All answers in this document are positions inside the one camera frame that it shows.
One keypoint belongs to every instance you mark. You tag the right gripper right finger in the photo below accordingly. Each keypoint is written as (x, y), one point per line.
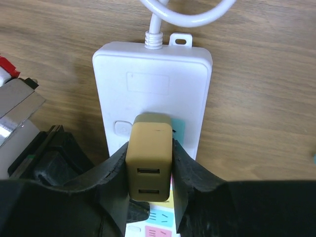
(208, 206)

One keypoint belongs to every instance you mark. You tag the yellow two-port charger plug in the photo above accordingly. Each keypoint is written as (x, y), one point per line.
(149, 158)

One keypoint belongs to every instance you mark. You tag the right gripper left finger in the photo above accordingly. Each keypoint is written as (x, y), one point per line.
(94, 204)

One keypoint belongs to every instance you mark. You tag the white power strip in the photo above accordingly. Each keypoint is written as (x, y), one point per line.
(133, 80)

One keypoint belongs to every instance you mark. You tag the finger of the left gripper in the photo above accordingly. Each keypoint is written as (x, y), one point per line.
(138, 211)

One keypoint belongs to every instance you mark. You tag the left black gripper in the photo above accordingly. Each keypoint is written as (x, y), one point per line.
(52, 158)

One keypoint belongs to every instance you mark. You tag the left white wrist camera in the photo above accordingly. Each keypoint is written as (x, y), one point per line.
(18, 102)

